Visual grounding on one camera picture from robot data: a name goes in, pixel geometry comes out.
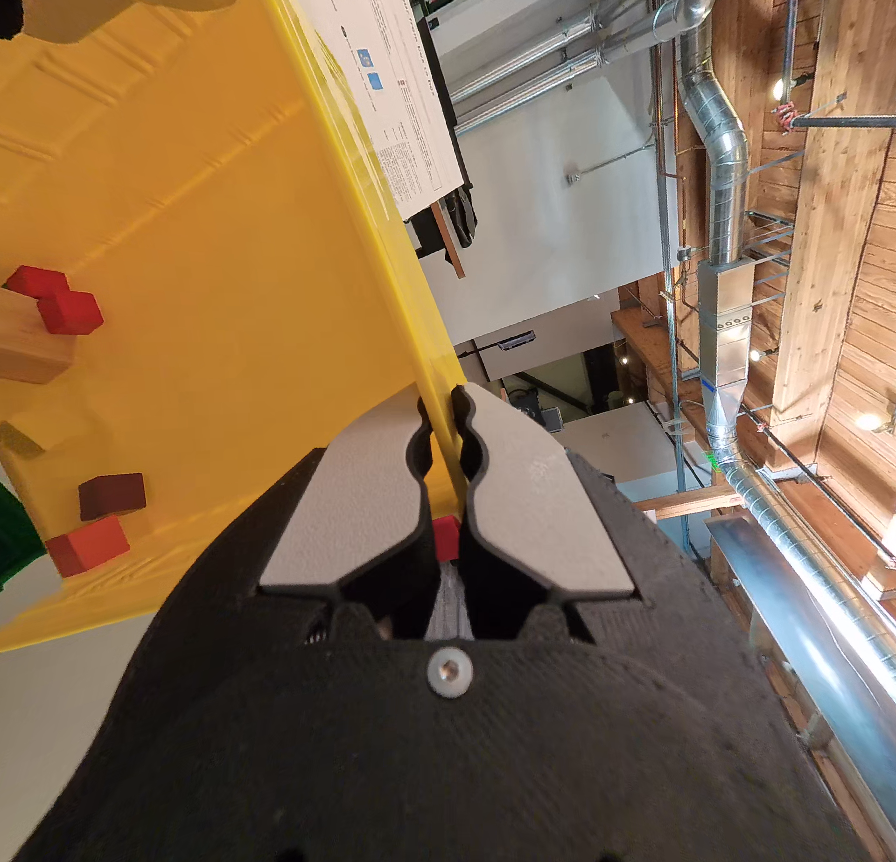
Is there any black bag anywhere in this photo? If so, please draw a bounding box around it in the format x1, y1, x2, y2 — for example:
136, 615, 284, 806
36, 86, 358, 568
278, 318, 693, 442
406, 188, 479, 263

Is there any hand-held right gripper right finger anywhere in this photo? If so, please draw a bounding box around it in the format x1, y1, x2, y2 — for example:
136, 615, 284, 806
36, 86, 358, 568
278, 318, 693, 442
451, 382, 638, 640

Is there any yellow plastic box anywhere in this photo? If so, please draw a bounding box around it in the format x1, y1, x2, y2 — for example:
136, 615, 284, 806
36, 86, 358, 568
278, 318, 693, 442
0, 0, 469, 653

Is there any pile of coloured wooden cubes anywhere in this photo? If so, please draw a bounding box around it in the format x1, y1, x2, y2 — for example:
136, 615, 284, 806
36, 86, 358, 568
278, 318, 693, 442
0, 266, 148, 579

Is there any spiral silver ventilation duct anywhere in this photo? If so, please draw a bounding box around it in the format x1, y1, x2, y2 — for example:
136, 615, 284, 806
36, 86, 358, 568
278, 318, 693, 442
706, 448, 896, 670

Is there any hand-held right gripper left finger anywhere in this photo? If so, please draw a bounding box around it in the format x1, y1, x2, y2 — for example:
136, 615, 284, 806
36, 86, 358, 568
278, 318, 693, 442
258, 385, 442, 640

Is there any smooth silver ventilation duct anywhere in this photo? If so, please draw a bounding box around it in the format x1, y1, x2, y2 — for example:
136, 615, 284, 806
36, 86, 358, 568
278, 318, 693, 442
650, 0, 758, 452

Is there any white printed paper sheet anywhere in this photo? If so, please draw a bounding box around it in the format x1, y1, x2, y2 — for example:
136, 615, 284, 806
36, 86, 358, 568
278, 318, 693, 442
279, 0, 465, 221

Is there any green plastic box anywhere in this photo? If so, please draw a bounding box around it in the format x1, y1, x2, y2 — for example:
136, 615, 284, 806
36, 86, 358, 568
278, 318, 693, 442
0, 480, 47, 591

